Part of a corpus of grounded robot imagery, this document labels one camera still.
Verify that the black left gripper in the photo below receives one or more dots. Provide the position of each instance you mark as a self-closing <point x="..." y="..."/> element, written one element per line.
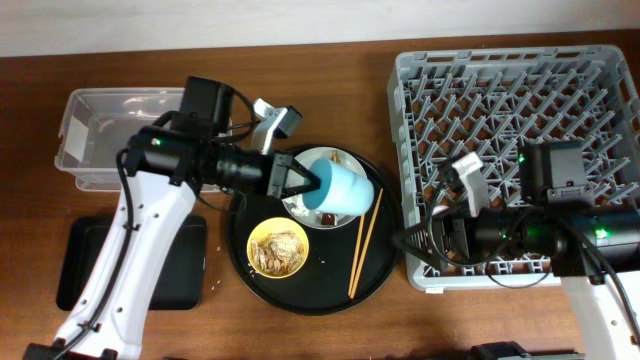
<point x="281" y="164"/>

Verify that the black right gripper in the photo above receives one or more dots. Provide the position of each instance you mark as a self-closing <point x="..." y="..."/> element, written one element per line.
<point x="455" y="224"/>

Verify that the blue plastic cup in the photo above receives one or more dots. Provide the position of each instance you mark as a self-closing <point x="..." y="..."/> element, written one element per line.
<point x="341" y="191"/>

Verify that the yellow bowl with food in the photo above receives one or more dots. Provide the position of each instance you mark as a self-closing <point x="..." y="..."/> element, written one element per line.
<point x="277" y="248"/>

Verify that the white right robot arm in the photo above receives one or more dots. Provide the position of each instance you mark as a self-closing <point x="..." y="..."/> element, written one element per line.
<point x="593" y="251"/>

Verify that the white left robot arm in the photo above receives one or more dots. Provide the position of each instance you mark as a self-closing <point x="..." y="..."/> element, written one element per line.
<point x="217" y="136"/>

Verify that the grey dishwasher rack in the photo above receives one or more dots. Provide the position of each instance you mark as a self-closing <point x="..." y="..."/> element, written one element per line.
<point x="445" y="104"/>

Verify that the grey plate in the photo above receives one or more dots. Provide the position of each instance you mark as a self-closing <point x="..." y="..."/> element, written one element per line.
<point x="294" y="205"/>

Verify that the gold snack wrapper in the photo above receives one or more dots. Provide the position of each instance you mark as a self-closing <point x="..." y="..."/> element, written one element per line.
<point x="328" y="218"/>

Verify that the right wooden chopstick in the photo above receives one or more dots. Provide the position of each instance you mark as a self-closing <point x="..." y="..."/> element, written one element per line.
<point x="368" y="236"/>

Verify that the wooden chopstick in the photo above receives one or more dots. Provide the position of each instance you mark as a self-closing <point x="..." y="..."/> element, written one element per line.
<point x="368" y="236"/>
<point x="356" y="264"/>

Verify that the left wooden chopstick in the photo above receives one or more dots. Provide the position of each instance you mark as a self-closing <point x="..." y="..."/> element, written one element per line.
<point x="356" y="264"/>

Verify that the round black tray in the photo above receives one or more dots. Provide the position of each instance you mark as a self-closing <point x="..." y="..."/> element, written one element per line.
<point x="320" y="287"/>

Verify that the black base device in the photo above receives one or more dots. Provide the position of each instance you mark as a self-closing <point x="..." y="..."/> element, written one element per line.
<point x="513" y="351"/>

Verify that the black rectangular tray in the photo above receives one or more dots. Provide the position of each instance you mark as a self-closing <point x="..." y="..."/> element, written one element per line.
<point x="181" y="280"/>

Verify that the clear plastic bin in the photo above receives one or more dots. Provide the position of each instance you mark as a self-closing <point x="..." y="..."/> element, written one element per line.
<point x="98" y="122"/>

